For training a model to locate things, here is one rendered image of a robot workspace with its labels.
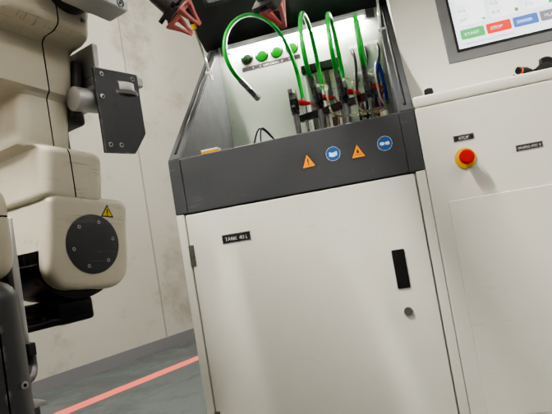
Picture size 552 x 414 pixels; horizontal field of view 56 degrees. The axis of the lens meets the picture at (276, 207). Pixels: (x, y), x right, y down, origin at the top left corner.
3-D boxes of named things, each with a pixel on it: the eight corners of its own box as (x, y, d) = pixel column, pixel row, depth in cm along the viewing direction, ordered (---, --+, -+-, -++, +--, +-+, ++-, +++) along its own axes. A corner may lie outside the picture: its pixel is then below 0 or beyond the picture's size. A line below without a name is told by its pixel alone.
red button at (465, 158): (457, 168, 127) (453, 148, 128) (456, 170, 131) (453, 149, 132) (480, 164, 126) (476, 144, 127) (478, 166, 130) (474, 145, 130)
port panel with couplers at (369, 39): (357, 119, 188) (342, 36, 190) (358, 121, 191) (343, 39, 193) (393, 112, 185) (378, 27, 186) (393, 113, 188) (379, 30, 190)
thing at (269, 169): (188, 213, 149) (179, 158, 150) (194, 213, 153) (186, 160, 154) (409, 172, 134) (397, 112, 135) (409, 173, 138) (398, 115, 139)
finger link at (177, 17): (194, 33, 163) (170, 11, 160) (204, 19, 157) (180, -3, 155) (184, 44, 158) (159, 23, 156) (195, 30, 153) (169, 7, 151)
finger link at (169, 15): (197, 29, 161) (173, 6, 158) (209, 14, 156) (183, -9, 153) (187, 40, 157) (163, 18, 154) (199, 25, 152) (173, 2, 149)
